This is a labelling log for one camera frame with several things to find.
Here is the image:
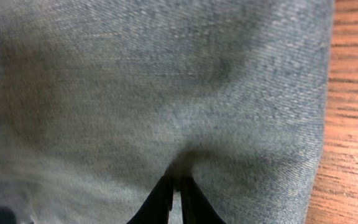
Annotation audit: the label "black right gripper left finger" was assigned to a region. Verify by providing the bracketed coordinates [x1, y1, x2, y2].
[127, 175, 173, 224]

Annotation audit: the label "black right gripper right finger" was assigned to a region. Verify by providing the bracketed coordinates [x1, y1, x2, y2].
[180, 177, 225, 224]

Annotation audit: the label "light blue denim jeans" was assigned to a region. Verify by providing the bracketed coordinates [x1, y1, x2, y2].
[0, 0, 334, 223]

